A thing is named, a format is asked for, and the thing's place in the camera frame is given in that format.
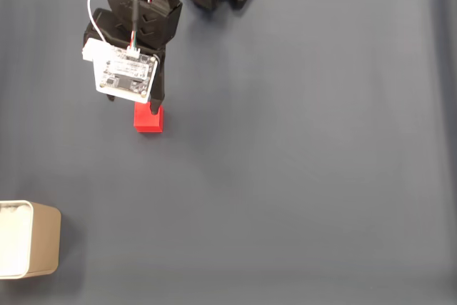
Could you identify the red cube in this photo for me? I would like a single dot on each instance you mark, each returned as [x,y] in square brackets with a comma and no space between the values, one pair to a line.
[146,123]

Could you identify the beige box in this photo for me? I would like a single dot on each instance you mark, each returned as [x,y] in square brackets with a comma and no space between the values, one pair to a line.
[43,240]

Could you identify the white camera board with mount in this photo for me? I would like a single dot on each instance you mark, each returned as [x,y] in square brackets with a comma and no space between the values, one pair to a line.
[123,73]

